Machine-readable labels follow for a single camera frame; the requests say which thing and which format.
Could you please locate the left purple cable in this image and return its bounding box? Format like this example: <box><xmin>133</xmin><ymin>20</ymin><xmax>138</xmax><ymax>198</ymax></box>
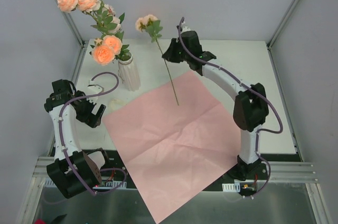
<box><xmin>42</xmin><ymin>72</ymin><xmax>128</xmax><ymax>205</ymax></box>

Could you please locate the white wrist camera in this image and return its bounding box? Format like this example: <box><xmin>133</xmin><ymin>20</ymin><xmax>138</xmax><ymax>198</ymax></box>
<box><xmin>180</xmin><ymin>23</ymin><xmax>191</xmax><ymax>33</ymax></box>
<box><xmin>86</xmin><ymin>80</ymin><xmax>104</xmax><ymax>104</ymax></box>

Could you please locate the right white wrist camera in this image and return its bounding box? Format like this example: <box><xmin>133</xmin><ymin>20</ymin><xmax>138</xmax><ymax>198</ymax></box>
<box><xmin>180</xmin><ymin>23</ymin><xmax>191</xmax><ymax>33</ymax></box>

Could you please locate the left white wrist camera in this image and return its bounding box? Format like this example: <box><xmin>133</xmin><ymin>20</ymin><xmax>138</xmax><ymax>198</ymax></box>
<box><xmin>86</xmin><ymin>80</ymin><xmax>104</xmax><ymax>104</ymax></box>

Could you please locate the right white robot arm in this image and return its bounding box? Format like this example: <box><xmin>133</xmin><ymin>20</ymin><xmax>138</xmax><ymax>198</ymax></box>
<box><xmin>162</xmin><ymin>28</ymin><xmax>269</xmax><ymax>181</ymax></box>

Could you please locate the pale pink rose stem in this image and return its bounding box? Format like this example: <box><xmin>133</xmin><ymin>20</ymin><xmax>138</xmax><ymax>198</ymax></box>
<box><xmin>91</xmin><ymin>3</ymin><xmax>126</xmax><ymax>61</ymax></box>

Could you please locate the pink wrapping paper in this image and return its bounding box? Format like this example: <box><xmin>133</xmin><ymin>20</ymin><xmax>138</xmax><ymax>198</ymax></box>
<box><xmin>103</xmin><ymin>71</ymin><xmax>240</xmax><ymax>223</ymax></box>

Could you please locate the white ribbed ceramic vase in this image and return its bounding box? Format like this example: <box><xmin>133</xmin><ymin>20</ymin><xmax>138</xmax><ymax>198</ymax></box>
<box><xmin>118</xmin><ymin>57</ymin><xmax>140</xmax><ymax>91</ymax></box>

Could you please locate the purple cable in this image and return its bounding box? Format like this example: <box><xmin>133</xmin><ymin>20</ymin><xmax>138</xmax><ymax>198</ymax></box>
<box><xmin>176</xmin><ymin>17</ymin><xmax>285</xmax><ymax>201</ymax></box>
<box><xmin>42</xmin><ymin>72</ymin><xmax>128</xmax><ymax>205</ymax></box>

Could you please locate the aluminium frame extrusion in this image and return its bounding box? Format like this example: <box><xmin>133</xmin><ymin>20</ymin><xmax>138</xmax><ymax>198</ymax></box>
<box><xmin>33</xmin><ymin>156</ymin><xmax>319</xmax><ymax>183</ymax></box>

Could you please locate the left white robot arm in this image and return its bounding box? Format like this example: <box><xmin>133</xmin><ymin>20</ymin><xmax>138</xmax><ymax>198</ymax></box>
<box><xmin>44</xmin><ymin>79</ymin><xmax>112</xmax><ymax>199</ymax></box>

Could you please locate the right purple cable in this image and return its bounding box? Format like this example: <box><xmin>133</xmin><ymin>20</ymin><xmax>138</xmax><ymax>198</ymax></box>
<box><xmin>176</xmin><ymin>17</ymin><xmax>285</xmax><ymax>201</ymax></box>

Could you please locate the small peach flower stem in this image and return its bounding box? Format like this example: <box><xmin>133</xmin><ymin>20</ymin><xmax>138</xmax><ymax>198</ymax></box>
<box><xmin>135</xmin><ymin>14</ymin><xmax>180</xmax><ymax>107</ymax></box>

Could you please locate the cream gold-lettered ribbon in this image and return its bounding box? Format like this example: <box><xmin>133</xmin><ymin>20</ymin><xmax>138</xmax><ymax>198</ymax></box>
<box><xmin>108</xmin><ymin>98</ymin><xmax>126</xmax><ymax>111</ymax></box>

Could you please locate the peach double rose stem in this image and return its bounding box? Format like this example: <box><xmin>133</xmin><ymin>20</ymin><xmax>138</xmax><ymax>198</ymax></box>
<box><xmin>90</xmin><ymin>35</ymin><xmax>132</xmax><ymax>66</ymax></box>

